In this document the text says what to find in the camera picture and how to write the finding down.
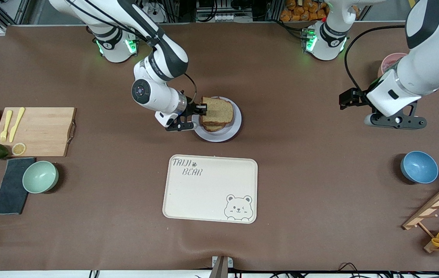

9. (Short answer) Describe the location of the plain brown bread slice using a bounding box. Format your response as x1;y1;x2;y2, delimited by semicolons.
200;97;234;126

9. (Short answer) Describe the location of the pale lavender round plate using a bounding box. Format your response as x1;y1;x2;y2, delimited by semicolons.
191;96;242;142

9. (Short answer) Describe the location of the bread slice under egg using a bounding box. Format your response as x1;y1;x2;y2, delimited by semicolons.
202;122;228;132

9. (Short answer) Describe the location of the pink bowl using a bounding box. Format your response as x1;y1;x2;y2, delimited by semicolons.
377;53;409;78

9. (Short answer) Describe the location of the cream tray with bear print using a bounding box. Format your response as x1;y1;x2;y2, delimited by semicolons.
162;154;258;224

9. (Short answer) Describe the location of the blue bowl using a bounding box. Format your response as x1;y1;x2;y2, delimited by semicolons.
400;151;439;184

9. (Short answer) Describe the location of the pile of orange snacks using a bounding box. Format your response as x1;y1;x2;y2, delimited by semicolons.
280;0;361;22

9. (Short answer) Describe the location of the white power strip with plugs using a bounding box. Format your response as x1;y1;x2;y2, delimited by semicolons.
138;0;166;24

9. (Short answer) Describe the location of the wooden peg rack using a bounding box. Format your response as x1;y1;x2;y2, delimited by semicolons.
402;178;439;254

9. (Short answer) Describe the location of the wooden cutting board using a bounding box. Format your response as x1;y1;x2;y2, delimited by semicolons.
0;107;77;158

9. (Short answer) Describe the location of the mint green bowl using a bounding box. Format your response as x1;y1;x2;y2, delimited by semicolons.
22;161;59;194

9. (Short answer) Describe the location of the yellow plastic knife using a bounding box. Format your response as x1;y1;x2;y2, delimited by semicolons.
9;107;25;143

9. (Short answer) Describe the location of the yellow plastic fork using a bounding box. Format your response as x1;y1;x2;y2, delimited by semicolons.
0;110;13;143

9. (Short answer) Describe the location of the dark grey cloth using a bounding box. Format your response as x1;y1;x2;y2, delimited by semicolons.
0;157;36;215

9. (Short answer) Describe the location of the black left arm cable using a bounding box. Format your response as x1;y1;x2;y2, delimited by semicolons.
344;25;407;93

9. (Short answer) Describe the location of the aluminium camera post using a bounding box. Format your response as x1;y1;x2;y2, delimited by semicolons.
209;256;234;278

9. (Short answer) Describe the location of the aluminium frame profile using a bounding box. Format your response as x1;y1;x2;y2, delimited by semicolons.
0;0;33;36

